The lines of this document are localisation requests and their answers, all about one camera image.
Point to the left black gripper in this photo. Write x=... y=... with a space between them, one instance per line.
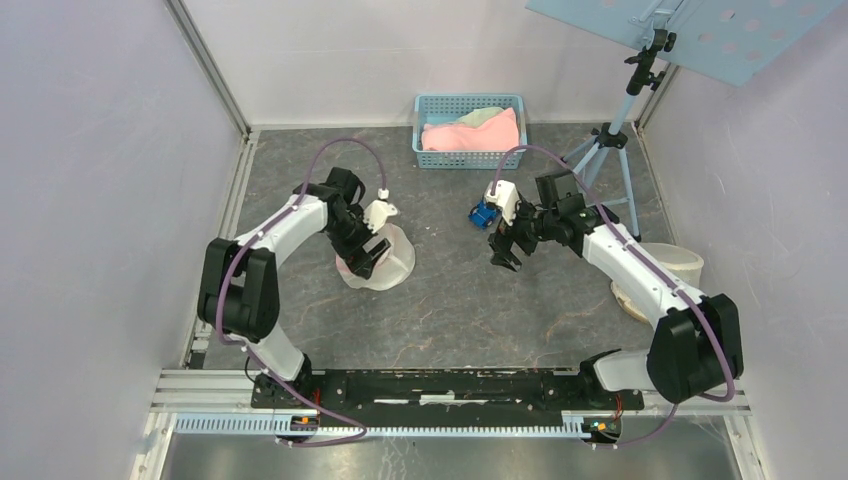
x=360 y=261

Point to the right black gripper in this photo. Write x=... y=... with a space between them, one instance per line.
x=502 y=239

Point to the white mesh laundry bag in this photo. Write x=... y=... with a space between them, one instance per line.
x=392 y=268

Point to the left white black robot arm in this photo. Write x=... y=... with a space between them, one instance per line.
x=239 y=291

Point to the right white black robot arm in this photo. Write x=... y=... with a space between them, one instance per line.
x=696 y=348

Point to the blue toy car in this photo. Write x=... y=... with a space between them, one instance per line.
x=482 y=215

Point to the pink cloth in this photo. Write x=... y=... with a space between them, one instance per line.
x=500 y=133

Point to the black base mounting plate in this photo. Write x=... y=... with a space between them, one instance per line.
x=441 y=397

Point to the light green cloth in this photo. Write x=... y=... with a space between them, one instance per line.
x=479 y=116

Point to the blue tripod stand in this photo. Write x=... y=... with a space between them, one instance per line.
x=610 y=138

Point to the light blue perforated board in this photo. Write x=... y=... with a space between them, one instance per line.
x=727 y=40

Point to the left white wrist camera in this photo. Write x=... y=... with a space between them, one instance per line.
x=377 y=214

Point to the light blue cable rail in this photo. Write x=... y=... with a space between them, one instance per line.
x=284 y=425

